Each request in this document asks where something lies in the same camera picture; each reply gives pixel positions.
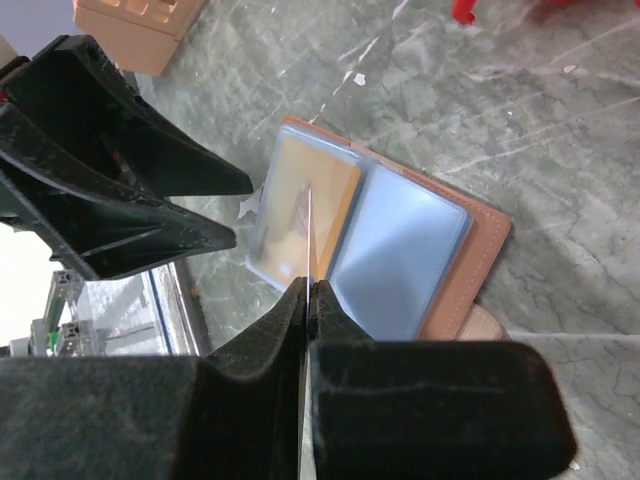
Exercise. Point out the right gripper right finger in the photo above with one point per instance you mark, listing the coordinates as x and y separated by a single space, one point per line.
430 409

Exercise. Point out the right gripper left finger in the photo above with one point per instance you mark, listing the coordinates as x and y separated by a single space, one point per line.
233 414

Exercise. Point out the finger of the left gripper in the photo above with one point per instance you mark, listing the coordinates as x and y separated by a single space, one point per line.
74 94
99 227

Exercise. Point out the brown leather card holder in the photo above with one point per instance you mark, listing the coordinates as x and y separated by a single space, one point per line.
413 253

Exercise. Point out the gold magnetic stripe card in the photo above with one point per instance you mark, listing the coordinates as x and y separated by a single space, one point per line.
278 250

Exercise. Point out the red bin with cards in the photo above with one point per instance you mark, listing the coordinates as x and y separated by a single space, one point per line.
462 11

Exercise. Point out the peach file organizer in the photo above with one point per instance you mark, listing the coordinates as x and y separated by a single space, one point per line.
140 36

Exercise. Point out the aluminium rail frame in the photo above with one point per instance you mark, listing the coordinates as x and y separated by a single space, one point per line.
150 313

